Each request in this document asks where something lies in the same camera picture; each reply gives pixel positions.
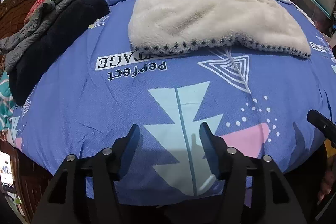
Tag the teal white patterned sheet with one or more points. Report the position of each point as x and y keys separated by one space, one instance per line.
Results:
x=7 y=103

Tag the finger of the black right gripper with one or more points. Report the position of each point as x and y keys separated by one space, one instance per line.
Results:
x=323 y=124

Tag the carved brown wooden headboard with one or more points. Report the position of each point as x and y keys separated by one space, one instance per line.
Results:
x=12 y=15

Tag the folded grey quilted jacket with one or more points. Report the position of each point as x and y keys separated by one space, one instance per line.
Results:
x=14 y=46

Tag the blue patterned duvet cover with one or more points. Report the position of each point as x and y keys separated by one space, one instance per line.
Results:
x=99 y=87

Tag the white fluffy fleece garment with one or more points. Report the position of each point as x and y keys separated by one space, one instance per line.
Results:
x=176 y=27

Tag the bright phone screen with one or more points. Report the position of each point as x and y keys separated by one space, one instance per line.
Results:
x=6 y=170

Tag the folded dark navy garment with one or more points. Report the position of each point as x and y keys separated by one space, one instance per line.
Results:
x=36 y=60

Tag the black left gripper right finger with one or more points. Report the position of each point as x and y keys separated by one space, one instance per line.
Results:
x=255 y=190

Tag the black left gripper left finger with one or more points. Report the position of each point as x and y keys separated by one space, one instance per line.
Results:
x=83 y=190

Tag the clear bin with teal lid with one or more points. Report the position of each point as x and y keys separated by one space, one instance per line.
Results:
x=321 y=19

